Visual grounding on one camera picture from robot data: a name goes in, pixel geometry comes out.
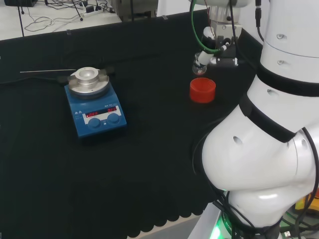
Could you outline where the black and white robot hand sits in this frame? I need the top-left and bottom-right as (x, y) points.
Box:
(195, 22), (244, 68)

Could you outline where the clear glass round-bottom flask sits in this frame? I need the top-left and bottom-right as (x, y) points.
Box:
(191, 52), (208, 75)

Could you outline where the heater with blue base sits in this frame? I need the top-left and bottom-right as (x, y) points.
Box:
(56, 66), (128, 140)

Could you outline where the black bench cloth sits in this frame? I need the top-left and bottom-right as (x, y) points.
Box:
(0, 9), (265, 239)

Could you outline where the white power strip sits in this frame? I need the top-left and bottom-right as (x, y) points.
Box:
(83, 5), (104, 17)

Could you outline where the yellow stop button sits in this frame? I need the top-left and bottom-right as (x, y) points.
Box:
(295, 191), (319, 215)

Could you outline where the thin metal probe rod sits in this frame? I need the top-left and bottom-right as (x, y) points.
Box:
(19, 69), (77, 74)

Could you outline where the green cable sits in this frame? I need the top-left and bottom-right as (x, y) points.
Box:
(190, 0), (222, 53)

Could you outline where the red ring flask stand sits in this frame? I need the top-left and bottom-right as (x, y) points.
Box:
(189, 77), (217, 104)

